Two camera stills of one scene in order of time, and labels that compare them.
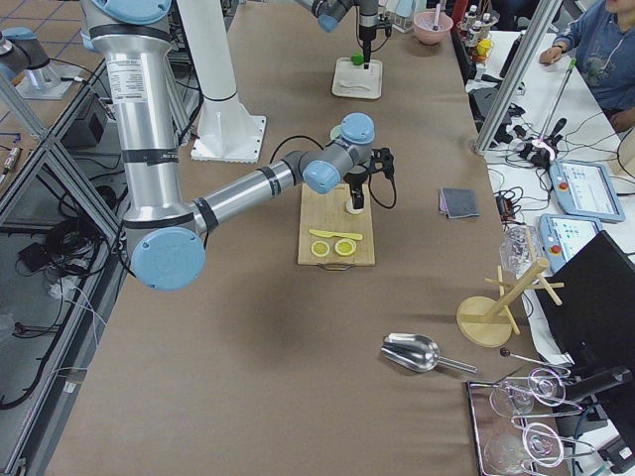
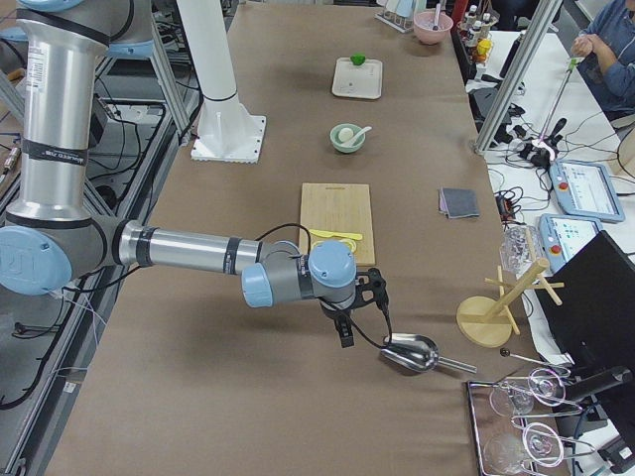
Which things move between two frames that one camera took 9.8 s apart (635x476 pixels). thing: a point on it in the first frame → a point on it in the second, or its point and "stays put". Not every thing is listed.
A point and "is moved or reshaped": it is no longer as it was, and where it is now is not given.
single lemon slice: (345, 247) stays put
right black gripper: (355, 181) → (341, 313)
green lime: (357, 59) stays put
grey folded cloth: (457, 202) stays put
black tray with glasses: (513, 431) stays put
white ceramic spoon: (349, 87) is moved or reshaped
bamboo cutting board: (328, 212) stays put
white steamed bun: (350, 208) is moved or reshaped
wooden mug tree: (487, 322) stays put
